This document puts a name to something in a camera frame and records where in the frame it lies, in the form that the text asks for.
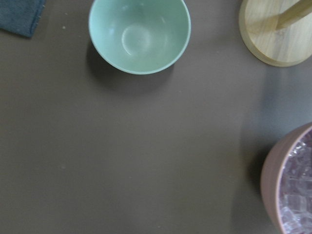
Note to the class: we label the grey folded cloth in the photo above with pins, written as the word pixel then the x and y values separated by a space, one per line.
pixel 20 17

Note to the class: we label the wooden cup tree stand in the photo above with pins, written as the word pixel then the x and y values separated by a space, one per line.
pixel 277 32

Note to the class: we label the pink bowl with ice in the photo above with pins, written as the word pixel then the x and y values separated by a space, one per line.
pixel 286 182

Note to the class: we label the mint green bowl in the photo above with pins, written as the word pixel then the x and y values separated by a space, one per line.
pixel 140 37

